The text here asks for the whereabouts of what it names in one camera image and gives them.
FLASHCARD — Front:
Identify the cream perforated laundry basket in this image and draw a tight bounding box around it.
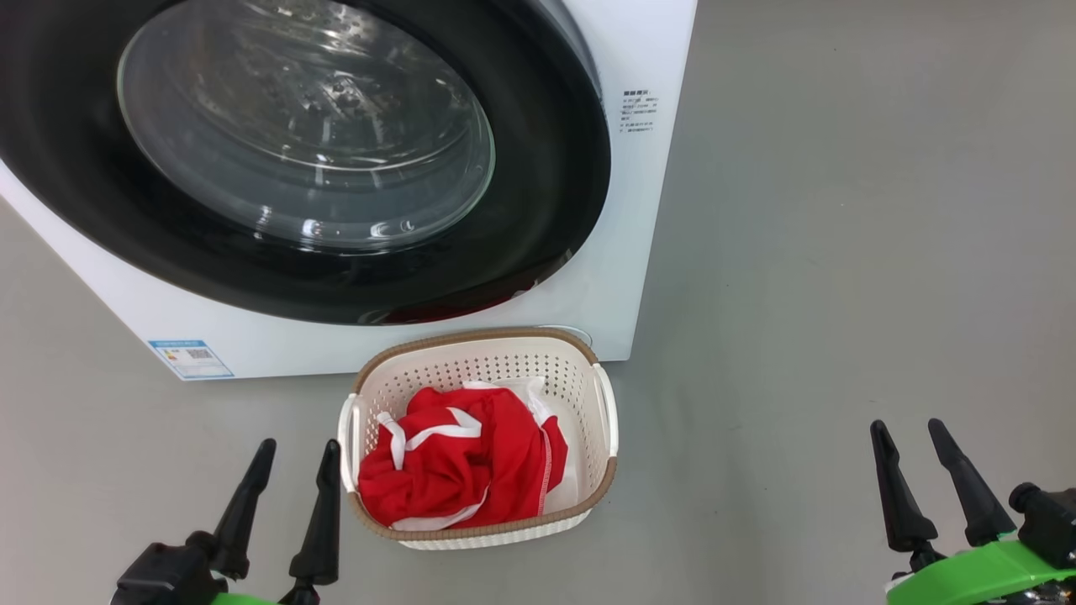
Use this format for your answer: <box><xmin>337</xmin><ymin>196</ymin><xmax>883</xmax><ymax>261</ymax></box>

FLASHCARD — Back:
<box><xmin>337</xmin><ymin>327</ymin><xmax>620</xmax><ymax>551</ymax></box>

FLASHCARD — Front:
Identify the white front-load washing machine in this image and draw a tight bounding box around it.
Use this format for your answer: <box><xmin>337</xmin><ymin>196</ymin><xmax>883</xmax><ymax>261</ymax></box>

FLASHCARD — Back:
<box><xmin>0</xmin><ymin>0</ymin><xmax>699</xmax><ymax>381</ymax></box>

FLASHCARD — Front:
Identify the blue energy label sticker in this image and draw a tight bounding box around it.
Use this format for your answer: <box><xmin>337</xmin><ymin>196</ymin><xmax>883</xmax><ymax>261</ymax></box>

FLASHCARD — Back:
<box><xmin>147</xmin><ymin>339</ymin><xmax>235</xmax><ymax>381</ymax></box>

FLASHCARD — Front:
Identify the red and white garment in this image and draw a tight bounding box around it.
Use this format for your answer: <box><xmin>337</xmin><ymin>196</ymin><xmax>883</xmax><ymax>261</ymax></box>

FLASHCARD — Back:
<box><xmin>358</xmin><ymin>387</ymin><xmax>569</xmax><ymax>530</ymax></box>

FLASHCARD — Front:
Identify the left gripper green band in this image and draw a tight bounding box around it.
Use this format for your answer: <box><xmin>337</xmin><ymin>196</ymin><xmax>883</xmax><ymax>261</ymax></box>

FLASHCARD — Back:
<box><xmin>210</xmin><ymin>438</ymin><xmax>342</xmax><ymax>605</ymax></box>

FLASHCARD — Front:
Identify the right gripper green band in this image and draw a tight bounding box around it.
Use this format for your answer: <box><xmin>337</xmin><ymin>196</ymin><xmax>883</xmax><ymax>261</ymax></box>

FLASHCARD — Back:
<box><xmin>870</xmin><ymin>418</ymin><xmax>1076</xmax><ymax>605</ymax></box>

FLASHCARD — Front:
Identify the black-rimmed glass washer door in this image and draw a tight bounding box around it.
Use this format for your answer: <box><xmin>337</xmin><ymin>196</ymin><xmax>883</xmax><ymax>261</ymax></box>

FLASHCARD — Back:
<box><xmin>0</xmin><ymin>0</ymin><xmax>612</xmax><ymax>326</ymax></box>

